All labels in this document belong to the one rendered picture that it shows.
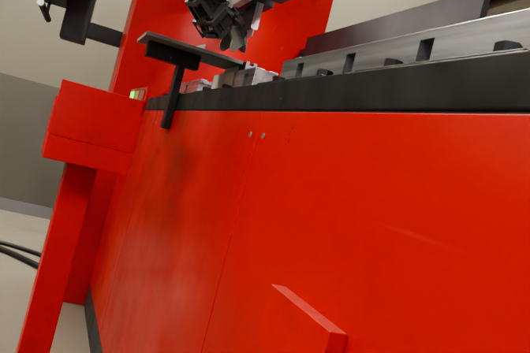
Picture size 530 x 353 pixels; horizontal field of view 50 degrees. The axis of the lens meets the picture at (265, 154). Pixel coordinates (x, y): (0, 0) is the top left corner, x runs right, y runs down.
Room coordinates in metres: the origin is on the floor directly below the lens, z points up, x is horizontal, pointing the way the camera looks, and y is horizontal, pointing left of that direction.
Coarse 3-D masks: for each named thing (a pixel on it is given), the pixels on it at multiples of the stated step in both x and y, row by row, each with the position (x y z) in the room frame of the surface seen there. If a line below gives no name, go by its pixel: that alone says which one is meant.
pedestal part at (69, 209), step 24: (72, 168) 1.14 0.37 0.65; (72, 192) 1.14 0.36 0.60; (72, 216) 1.15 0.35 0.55; (48, 240) 1.13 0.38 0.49; (72, 240) 1.15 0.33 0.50; (48, 264) 1.14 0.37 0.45; (72, 264) 1.16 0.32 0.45; (48, 288) 1.14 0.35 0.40; (48, 312) 1.15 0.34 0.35; (24, 336) 1.14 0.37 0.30; (48, 336) 1.15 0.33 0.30
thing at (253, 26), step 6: (252, 6) 1.58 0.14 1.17; (258, 6) 1.55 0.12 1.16; (246, 12) 1.63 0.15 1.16; (252, 12) 1.57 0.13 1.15; (258, 12) 1.55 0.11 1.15; (246, 18) 1.61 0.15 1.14; (252, 18) 1.55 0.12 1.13; (258, 18) 1.55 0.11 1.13; (246, 24) 1.59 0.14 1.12; (252, 24) 1.55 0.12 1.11; (258, 24) 1.55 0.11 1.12; (252, 30) 1.56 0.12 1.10
